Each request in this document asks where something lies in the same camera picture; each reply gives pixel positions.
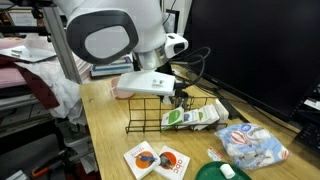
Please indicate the white birds board book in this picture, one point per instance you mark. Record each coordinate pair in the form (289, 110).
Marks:
(141, 160)

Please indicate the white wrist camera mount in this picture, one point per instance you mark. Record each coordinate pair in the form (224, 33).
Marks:
(143, 83)

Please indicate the black keyboard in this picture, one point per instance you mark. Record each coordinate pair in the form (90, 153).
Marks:
(310, 136)

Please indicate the black monitor stand foot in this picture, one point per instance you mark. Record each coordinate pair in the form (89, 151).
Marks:
(233, 111)

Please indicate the large black monitor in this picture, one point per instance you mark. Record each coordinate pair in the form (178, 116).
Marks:
(260, 50)

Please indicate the blue book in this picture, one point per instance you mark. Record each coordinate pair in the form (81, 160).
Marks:
(111, 67)

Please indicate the blue white marshmallow bag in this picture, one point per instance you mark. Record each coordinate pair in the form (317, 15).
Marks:
(251, 146)

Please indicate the dark metal cup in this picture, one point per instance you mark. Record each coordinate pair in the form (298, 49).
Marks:
(182, 100)

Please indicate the aluminium frame post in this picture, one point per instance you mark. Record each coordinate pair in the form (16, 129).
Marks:
(57, 36)

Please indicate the maroon cloth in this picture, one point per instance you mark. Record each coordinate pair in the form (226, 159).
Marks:
(40, 90)

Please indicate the white card with blue print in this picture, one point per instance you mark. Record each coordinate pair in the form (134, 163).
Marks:
(191, 116)

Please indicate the white marshmallow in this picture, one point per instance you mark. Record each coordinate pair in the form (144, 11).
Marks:
(227, 171)

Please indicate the white cloth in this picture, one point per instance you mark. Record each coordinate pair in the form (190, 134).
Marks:
(63, 90)

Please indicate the white card stack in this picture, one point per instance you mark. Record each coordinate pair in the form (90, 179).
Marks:
(208, 114)

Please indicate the small red white wrapper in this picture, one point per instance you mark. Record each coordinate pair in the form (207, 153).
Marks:
(215, 154)

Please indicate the small black monitor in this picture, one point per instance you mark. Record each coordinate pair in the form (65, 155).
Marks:
(175, 21)

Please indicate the green round plate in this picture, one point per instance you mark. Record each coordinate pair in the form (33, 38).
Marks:
(210, 174)

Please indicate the small white box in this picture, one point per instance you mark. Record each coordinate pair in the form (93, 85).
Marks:
(222, 113)

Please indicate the pink plastic cup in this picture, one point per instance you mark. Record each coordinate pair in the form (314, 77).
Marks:
(123, 95)

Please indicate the green white snack bag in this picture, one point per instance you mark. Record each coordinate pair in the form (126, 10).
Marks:
(173, 117)

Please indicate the pink cloth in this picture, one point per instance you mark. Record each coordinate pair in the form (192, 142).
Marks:
(10, 78)

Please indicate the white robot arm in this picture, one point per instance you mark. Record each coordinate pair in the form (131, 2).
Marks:
(110, 33)

